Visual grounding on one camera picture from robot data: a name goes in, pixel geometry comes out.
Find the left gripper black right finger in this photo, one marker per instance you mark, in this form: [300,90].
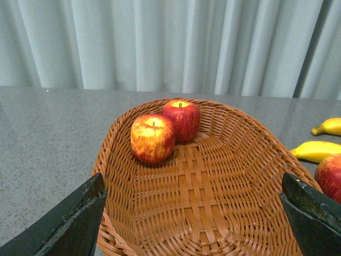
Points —
[314,217]

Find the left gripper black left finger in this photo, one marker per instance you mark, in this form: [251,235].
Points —
[70,228]

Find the red striped apple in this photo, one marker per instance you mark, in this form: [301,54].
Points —
[327,176]

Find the yellow banana with dark spot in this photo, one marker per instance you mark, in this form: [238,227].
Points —
[315,151]

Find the yellow plastic banana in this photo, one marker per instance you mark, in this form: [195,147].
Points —
[329,126]

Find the brown wicker basket with apples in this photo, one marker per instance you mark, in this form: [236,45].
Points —
[217,194]

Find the red-yellow apple, yellow side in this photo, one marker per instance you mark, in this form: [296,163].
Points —
[152,138]

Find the dark red apple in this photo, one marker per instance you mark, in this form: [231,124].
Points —
[185,117]

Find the pale grey curtain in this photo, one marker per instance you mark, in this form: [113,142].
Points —
[266,48]

